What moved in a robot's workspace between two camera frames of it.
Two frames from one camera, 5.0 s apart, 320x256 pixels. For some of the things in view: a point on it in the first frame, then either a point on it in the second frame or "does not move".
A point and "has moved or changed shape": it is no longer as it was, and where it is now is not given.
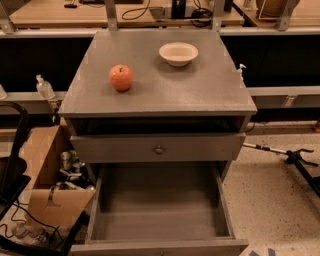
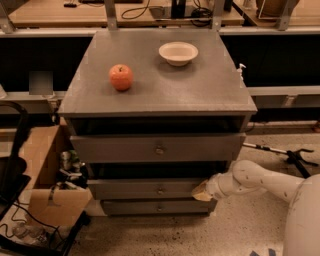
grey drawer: [159, 209] has moved or changed shape
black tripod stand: [294, 157] does not move
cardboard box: [38, 161] does not move
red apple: [121, 77] does not move
